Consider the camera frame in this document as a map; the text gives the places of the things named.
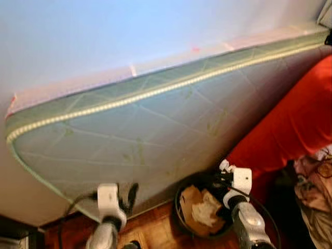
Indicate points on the black round waste bin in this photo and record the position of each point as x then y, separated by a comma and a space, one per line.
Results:
177, 207

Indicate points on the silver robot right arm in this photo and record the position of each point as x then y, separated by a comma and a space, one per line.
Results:
249, 223

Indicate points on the dark low cabinet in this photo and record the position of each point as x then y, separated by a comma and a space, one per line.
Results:
18, 231

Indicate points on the red fabric cushion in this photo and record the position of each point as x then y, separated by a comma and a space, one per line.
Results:
290, 119

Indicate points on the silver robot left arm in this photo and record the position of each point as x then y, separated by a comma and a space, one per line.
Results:
104, 236

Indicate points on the white quilted green-trim mattress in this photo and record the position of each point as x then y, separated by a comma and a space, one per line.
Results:
155, 135

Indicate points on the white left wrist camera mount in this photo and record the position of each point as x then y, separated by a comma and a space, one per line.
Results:
108, 199

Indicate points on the crumpled white paper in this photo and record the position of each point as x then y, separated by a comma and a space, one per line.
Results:
206, 210

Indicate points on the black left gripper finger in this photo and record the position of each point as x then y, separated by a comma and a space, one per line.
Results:
134, 196
123, 197

